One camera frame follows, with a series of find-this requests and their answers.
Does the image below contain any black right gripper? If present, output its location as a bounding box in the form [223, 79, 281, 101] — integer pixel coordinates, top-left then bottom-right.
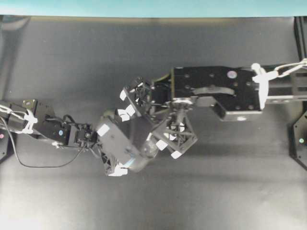
[120, 77, 199, 159]

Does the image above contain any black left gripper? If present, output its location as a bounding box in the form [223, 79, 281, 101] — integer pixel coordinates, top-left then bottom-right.
[69, 106, 137, 177]

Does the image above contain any clear plastic bottle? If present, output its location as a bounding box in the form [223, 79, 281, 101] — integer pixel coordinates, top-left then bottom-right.
[129, 132, 159, 172]

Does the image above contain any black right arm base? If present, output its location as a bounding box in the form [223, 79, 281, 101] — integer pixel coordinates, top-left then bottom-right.
[288, 111, 307, 171]

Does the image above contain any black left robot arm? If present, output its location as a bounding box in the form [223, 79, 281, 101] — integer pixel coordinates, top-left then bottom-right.
[0, 99, 135, 177]

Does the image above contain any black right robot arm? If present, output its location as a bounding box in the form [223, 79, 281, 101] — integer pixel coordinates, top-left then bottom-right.
[119, 63, 307, 159]

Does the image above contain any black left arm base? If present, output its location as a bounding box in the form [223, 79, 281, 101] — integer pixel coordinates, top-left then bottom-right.
[0, 129, 14, 163]

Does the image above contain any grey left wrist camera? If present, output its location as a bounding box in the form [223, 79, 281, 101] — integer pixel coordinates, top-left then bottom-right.
[96, 117, 139, 171]

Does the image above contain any white right arm cable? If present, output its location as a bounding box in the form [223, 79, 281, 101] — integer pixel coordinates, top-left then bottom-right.
[250, 57, 307, 110]

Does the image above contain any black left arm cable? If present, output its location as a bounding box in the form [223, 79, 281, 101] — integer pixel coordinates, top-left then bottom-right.
[0, 117, 84, 168]

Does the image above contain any black right frame post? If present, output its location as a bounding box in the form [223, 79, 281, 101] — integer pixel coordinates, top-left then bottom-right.
[294, 16, 307, 60]

